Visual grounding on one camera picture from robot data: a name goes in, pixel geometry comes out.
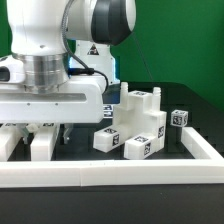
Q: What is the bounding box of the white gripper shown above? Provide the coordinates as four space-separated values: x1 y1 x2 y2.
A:
0 56 106 144

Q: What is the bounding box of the white chair back frame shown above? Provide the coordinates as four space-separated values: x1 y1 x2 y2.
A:
0 123 60 162

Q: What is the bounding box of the white chair seat part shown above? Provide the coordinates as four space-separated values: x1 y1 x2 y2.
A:
112 82 167 152

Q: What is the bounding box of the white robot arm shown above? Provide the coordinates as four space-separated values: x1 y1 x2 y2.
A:
0 0 136 138

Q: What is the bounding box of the small tagged cube right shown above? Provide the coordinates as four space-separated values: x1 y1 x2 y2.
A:
171 110 188 127

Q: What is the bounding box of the white U-shaped fence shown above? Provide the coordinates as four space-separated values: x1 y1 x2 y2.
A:
0 127 224 188

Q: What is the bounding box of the white marker base plate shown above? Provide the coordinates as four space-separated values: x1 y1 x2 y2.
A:
103 104 114 119

